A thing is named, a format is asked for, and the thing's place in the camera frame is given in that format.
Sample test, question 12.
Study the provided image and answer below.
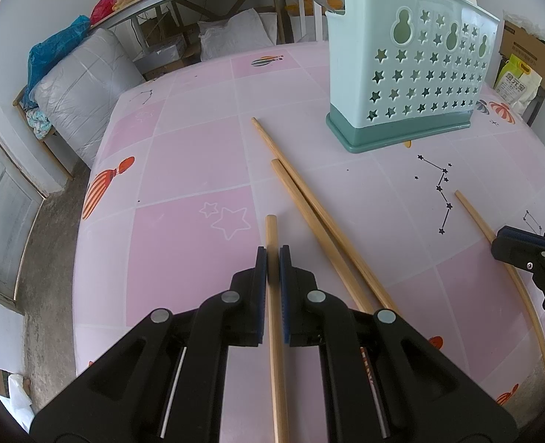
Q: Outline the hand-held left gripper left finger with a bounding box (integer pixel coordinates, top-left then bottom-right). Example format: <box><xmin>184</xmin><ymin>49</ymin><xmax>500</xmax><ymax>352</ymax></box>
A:
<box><xmin>30</xmin><ymin>245</ymin><xmax>268</xmax><ymax>443</ymax></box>

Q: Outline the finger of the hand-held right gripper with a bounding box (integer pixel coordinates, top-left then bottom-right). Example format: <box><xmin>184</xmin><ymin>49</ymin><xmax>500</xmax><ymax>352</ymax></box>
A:
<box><xmin>491</xmin><ymin>225</ymin><xmax>545</xmax><ymax>282</ymax></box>

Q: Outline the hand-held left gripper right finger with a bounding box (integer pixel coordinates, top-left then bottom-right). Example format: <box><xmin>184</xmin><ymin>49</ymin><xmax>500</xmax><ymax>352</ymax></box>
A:
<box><xmin>278</xmin><ymin>244</ymin><xmax>518</xmax><ymax>443</ymax></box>

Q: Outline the wooden chopstick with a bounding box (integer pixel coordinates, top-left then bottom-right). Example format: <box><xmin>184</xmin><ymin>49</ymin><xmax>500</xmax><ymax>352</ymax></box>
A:
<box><xmin>264</xmin><ymin>214</ymin><xmax>292</xmax><ymax>443</ymax></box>
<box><xmin>251</xmin><ymin>117</ymin><xmax>400</xmax><ymax>315</ymax></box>
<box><xmin>455</xmin><ymin>190</ymin><xmax>545</xmax><ymax>391</ymax></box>
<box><xmin>271</xmin><ymin>158</ymin><xmax>376</xmax><ymax>315</ymax></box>

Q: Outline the teal plastic utensil holder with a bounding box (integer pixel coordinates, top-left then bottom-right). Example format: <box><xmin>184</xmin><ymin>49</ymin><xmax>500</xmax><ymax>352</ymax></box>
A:
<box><xmin>325</xmin><ymin>0</ymin><xmax>501</xmax><ymax>155</ymax></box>

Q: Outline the pink printed tablecloth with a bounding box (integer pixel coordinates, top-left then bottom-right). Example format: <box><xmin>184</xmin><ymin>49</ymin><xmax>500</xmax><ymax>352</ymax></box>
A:
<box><xmin>72</xmin><ymin>41</ymin><xmax>545</xmax><ymax>443</ymax></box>

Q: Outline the dark stool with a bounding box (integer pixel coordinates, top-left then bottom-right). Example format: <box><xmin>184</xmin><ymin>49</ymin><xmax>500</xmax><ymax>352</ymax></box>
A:
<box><xmin>524</xmin><ymin>87</ymin><xmax>545</xmax><ymax>126</ymax></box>

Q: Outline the yellow white packet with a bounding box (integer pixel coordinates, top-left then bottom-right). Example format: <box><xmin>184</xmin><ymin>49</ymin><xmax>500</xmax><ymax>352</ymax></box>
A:
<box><xmin>494</xmin><ymin>54</ymin><xmax>543</xmax><ymax>107</ymax></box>

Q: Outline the cardboard box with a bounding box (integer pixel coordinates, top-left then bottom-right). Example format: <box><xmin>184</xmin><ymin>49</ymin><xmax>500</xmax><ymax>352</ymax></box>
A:
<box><xmin>498</xmin><ymin>21</ymin><xmax>545</xmax><ymax>99</ymax></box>

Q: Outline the flat box under table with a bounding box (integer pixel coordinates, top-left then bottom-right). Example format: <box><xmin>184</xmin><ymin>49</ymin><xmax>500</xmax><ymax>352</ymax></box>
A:
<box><xmin>133</xmin><ymin>34</ymin><xmax>189</xmax><ymax>75</ymax></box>

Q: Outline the white sack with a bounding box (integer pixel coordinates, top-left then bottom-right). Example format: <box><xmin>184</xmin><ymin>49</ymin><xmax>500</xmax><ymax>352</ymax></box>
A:
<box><xmin>198</xmin><ymin>9</ymin><xmax>278</xmax><ymax>61</ymax></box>

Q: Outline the grey door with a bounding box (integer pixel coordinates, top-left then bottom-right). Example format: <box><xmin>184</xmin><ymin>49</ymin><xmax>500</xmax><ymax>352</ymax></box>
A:
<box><xmin>0</xmin><ymin>106</ymin><xmax>47</xmax><ymax>305</ymax></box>

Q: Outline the plastic-wrapped white bundle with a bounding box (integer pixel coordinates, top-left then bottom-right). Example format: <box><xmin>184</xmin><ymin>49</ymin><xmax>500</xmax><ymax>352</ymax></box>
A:
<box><xmin>32</xmin><ymin>28</ymin><xmax>146</xmax><ymax>167</ymax></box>

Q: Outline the blue plastic bag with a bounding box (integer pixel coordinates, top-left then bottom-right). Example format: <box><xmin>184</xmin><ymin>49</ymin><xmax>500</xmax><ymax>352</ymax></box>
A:
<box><xmin>27</xmin><ymin>15</ymin><xmax>91</xmax><ymax>97</ymax></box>

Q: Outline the red plastic bag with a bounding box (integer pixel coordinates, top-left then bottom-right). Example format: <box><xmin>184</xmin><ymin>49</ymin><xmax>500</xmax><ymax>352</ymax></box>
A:
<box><xmin>90</xmin><ymin>0</ymin><xmax>116</xmax><ymax>24</ymax></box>

